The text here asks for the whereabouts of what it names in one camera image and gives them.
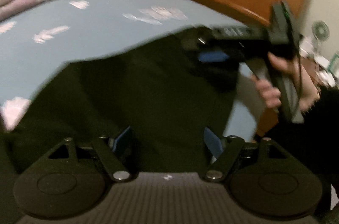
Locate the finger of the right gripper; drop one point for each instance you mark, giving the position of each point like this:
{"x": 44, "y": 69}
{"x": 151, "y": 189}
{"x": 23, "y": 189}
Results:
{"x": 212, "y": 57}
{"x": 195, "y": 38}

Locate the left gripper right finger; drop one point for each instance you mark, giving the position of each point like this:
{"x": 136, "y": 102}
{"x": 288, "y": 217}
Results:
{"x": 225, "y": 152}

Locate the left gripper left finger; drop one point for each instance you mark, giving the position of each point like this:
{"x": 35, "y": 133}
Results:
{"x": 104, "y": 145}

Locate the black drawstring pants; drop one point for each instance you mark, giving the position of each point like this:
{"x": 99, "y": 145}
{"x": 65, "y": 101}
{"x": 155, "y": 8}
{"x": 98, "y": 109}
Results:
{"x": 163, "y": 92}

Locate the black right sleeve forearm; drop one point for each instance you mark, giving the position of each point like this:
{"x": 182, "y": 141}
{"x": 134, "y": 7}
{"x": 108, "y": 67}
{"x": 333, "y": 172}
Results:
{"x": 315, "y": 141}

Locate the person right hand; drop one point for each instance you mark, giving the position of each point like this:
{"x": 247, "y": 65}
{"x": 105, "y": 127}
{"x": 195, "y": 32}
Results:
{"x": 308, "y": 92}

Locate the white patterned fan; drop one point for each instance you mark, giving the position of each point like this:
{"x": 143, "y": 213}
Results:
{"x": 320, "y": 33}

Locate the teal patterned bed sheet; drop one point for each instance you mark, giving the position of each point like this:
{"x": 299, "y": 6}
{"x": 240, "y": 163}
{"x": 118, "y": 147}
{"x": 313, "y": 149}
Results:
{"x": 39, "y": 43}

